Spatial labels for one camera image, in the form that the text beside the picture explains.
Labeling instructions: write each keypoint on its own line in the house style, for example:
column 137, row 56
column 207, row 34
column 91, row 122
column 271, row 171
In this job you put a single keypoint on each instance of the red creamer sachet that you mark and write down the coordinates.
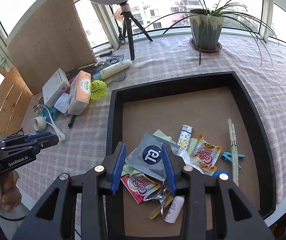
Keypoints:
column 138, row 185

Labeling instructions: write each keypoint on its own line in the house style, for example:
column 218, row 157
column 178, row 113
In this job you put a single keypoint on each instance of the gold striped creamer sachet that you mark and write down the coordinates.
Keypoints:
column 205, row 155

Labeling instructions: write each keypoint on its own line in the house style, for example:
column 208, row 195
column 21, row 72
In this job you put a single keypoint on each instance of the small pink white bottle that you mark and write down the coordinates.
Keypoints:
column 174, row 210

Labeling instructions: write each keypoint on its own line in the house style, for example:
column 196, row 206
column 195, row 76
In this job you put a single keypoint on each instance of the person's left hand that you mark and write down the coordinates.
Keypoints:
column 10, row 192

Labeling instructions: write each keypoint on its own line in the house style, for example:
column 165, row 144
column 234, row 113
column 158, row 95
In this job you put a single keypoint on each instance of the pink checkered cloth desktop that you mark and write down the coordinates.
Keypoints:
column 270, row 85

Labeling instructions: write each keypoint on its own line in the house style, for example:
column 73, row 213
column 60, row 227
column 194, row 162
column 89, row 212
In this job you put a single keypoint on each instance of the red booklet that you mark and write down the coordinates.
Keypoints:
column 70, row 80

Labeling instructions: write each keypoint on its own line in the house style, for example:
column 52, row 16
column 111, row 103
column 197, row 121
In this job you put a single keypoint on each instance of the orange tissue pack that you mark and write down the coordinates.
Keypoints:
column 79, row 95

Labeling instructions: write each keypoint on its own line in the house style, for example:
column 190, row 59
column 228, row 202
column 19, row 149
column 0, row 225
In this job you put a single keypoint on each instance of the teal clothespin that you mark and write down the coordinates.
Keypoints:
column 233, row 156
column 53, row 112

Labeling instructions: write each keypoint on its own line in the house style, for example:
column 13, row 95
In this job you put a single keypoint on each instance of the plant pot saucer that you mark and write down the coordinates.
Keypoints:
column 218, row 48

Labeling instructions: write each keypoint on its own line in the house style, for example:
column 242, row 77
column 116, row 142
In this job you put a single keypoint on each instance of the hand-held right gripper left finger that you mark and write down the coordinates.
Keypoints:
column 118, row 167

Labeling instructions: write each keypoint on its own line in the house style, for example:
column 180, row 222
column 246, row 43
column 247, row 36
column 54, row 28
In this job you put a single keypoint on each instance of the blue tape measure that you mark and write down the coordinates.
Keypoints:
column 220, row 174

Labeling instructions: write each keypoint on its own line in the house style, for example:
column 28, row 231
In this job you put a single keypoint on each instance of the white round device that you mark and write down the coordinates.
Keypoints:
column 40, row 124

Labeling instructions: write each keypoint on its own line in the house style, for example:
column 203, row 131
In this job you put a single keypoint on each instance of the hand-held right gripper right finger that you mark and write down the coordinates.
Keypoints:
column 169, row 165

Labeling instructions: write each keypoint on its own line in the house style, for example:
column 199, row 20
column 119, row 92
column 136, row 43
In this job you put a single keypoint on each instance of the light plywood board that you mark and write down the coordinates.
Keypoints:
column 48, row 42

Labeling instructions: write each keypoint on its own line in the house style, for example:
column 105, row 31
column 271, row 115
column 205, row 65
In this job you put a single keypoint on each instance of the chopsticks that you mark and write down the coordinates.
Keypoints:
column 233, row 140

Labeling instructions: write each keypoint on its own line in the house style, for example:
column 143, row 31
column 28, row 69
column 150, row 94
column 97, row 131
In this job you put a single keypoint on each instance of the metal spring clip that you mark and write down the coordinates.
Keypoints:
column 161, row 195

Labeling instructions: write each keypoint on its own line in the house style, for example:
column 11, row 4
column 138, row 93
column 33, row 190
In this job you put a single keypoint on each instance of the pine plank panel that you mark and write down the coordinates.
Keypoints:
column 10, row 100

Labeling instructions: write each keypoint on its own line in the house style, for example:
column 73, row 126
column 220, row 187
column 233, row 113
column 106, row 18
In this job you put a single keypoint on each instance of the patterned lighter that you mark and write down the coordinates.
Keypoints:
column 184, row 135

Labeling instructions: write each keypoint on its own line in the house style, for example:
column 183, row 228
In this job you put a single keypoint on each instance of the white cardboard box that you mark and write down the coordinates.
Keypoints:
column 55, row 85

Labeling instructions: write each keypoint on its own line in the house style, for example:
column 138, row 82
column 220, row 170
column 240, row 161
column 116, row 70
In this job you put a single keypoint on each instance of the green cleaning cloth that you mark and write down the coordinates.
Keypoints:
column 161, row 135

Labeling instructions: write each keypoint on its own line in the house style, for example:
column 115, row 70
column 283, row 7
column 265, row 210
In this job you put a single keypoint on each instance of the black pen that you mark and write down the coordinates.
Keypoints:
column 71, row 122

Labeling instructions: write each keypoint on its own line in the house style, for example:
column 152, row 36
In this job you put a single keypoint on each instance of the white window frame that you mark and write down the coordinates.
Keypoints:
column 266, row 15

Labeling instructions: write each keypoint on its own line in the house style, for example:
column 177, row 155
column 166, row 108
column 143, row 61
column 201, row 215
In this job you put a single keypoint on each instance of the grey sachet round logo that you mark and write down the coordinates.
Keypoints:
column 114, row 60
column 145, row 155

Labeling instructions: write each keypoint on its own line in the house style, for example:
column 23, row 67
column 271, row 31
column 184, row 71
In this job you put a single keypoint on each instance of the white lotion bottle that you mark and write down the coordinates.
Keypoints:
column 114, row 69

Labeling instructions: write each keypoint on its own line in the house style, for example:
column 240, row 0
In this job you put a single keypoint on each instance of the wooden clothespin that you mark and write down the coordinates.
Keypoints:
column 156, row 211

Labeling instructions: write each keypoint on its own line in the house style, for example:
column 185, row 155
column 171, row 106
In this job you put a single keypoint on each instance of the potted plant grey pot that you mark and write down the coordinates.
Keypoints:
column 205, row 30

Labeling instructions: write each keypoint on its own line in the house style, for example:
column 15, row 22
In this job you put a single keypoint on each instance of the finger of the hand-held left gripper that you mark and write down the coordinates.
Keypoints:
column 43, row 136
column 48, row 143

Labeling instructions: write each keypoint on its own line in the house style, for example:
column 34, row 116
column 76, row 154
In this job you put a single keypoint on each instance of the blue plastic packaging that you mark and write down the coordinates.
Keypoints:
column 45, row 115

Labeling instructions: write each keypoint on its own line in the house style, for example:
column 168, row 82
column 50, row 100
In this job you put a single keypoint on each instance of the black tray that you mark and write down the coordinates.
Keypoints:
column 114, row 120

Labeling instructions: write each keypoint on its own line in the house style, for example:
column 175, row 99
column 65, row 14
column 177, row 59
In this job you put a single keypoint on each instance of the yellow shuttlecock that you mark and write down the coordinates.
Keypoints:
column 99, row 90

